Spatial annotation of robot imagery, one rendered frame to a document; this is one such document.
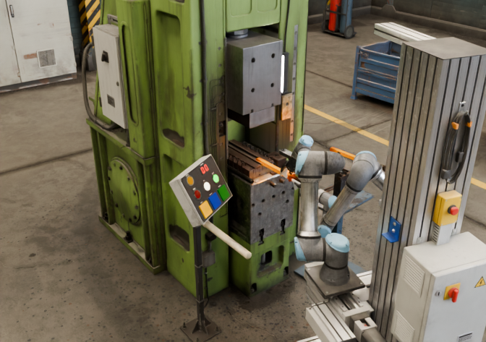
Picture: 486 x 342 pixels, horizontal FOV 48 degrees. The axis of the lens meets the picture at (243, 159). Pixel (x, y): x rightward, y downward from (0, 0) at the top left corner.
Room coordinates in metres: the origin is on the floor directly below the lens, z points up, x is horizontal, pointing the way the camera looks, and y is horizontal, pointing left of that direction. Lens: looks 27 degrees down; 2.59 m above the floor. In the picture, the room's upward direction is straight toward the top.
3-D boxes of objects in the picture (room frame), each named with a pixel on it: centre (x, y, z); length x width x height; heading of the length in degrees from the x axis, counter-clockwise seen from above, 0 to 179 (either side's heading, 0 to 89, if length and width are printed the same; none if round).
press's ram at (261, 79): (3.30, -0.02, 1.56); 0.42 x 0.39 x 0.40; 38
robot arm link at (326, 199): (2.67, -0.49, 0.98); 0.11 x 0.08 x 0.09; 38
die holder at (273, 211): (3.31, -0.02, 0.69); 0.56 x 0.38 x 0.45; 38
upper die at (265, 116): (3.27, 0.01, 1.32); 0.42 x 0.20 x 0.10; 38
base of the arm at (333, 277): (2.22, -0.46, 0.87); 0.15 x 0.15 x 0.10
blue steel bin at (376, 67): (6.82, -2.12, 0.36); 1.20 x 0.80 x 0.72; 41
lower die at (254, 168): (3.27, 0.01, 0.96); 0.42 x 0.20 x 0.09; 38
